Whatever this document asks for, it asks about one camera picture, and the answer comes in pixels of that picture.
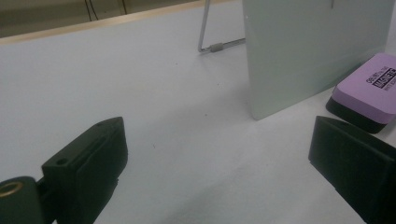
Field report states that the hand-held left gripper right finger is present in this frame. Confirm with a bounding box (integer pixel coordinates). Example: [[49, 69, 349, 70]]
[[307, 115, 396, 224]]

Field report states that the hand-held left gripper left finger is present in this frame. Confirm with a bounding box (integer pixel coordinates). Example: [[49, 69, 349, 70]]
[[41, 116, 129, 224]]

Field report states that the purple eraser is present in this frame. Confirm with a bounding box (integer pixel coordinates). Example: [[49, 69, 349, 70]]
[[325, 51, 396, 134]]

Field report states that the frosted glass board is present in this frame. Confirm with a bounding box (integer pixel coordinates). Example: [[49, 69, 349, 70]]
[[242, 0, 396, 121]]

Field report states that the metal wire board stand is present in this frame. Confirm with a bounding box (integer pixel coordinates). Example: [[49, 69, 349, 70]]
[[197, 0, 247, 54]]

